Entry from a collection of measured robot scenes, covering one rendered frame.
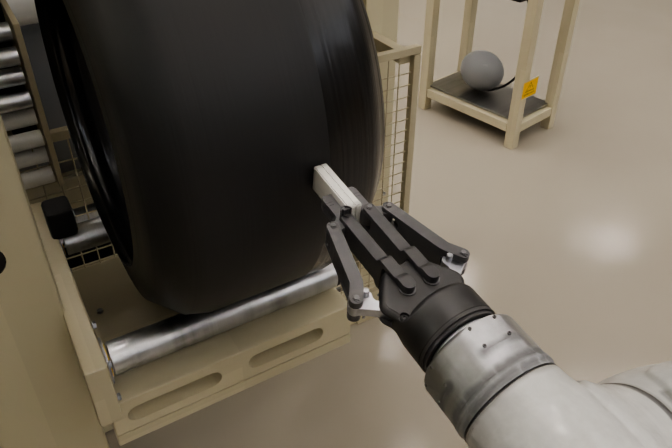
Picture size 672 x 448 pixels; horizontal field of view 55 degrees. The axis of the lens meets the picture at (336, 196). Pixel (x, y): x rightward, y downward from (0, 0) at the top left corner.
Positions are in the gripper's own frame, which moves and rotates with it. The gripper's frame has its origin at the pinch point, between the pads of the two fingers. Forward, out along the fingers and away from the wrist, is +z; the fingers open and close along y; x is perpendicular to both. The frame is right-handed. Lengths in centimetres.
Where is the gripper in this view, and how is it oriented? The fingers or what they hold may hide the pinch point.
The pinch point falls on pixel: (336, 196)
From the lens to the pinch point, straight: 64.5
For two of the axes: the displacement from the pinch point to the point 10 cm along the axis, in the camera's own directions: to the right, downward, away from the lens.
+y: -8.6, 2.9, -4.2
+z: -5.1, -6.0, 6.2
